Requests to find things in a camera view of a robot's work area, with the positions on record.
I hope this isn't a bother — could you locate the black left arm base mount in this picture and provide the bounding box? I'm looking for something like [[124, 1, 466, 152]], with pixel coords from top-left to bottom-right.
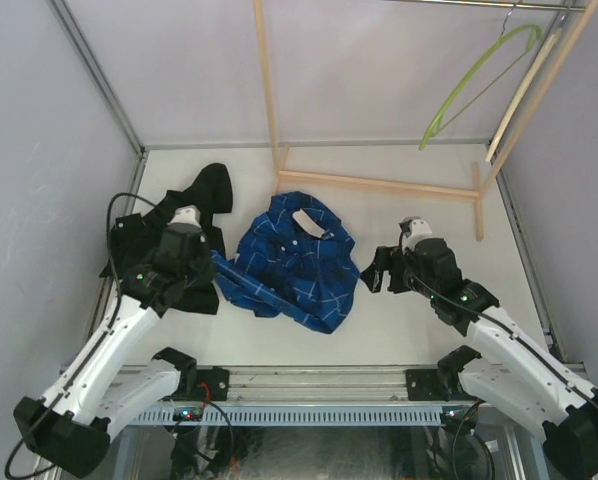
[[191, 367, 230, 402]]

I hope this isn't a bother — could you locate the black shirt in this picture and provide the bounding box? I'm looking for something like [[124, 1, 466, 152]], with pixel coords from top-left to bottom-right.
[[101, 163, 233, 315]]

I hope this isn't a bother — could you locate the blue plaid shirt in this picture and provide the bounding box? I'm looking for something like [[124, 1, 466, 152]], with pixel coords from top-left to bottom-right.
[[211, 191, 360, 335]]

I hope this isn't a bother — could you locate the wooden clothes rack frame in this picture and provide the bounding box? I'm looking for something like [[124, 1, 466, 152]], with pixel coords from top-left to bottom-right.
[[252, 0, 598, 241]]

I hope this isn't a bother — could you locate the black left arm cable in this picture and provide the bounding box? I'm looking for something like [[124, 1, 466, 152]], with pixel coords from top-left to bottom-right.
[[3, 192, 160, 479]]

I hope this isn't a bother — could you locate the beige wooden hanger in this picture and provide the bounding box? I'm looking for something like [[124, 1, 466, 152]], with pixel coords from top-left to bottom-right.
[[484, 28, 562, 163]]

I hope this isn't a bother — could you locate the green plastic hanger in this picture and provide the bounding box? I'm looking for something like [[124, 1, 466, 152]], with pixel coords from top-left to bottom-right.
[[418, 21, 543, 151]]

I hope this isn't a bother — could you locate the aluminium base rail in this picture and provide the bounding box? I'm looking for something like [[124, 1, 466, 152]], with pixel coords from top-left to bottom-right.
[[58, 363, 593, 402]]

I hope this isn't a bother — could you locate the grey slotted cable duct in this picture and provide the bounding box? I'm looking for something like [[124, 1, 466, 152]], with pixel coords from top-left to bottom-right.
[[130, 404, 444, 427]]

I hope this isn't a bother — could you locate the metal clothes rail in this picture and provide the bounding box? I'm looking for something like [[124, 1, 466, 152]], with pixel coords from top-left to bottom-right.
[[395, 0, 587, 13]]

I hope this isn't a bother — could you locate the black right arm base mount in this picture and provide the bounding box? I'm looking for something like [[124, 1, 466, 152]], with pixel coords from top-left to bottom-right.
[[405, 368, 446, 401]]

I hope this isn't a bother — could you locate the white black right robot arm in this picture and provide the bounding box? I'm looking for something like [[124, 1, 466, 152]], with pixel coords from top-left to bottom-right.
[[361, 238, 598, 479]]

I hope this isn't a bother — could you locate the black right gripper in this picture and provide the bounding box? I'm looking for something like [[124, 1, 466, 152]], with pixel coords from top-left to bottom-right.
[[360, 245, 437, 300]]

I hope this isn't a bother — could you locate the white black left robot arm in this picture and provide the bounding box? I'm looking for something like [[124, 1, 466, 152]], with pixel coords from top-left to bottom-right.
[[13, 220, 214, 479]]

